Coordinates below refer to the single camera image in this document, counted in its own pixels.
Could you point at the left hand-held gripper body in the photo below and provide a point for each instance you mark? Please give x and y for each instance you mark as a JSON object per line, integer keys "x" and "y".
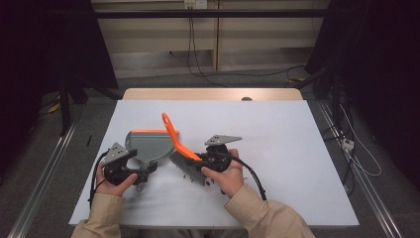
{"x": 114, "y": 157}

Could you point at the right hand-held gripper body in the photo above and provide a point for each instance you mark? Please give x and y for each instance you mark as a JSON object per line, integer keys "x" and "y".
{"x": 218, "y": 160}

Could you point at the grey dustpan with orange lip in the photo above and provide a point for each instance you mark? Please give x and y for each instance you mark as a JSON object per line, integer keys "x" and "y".
{"x": 150, "y": 147}

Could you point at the orange brush with grey bristles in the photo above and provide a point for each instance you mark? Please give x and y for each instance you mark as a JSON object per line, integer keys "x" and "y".
{"x": 176, "y": 140}

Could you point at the person's right hand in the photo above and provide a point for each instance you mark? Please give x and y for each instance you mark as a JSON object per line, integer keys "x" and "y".
{"x": 229, "y": 180}

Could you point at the person's left hand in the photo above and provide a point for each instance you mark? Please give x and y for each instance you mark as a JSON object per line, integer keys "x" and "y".
{"x": 110, "y": 190}

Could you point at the small black floor item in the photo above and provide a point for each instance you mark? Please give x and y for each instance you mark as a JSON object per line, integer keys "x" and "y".
{"x": 88, "y": 141}

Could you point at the light wooden table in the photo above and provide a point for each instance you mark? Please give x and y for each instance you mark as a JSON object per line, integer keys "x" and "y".
{"x": 198, "y": 94}

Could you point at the white table mat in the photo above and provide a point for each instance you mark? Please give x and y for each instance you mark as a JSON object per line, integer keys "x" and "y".
{"x": 280, "y": 165}

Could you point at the black curtain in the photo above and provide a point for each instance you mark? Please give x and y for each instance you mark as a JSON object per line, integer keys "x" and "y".
{"x": 379, "y": 66}
{"x": 39, "y": 49}

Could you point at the white power strip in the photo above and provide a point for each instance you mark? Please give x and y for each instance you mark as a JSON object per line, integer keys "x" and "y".
{"x": 347, "y": 144}

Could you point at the black horizontal bar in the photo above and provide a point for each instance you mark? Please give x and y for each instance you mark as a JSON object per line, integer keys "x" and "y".
{"x": 211, "y": 14}

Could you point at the aluminium floor rail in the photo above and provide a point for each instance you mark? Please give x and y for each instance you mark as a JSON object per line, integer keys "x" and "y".
{"x": 369, "y": 188}
{"x": 43, "y": 185}

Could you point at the white wall outlet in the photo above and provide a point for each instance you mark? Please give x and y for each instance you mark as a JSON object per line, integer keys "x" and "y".
{"x": 195, "y": 4}

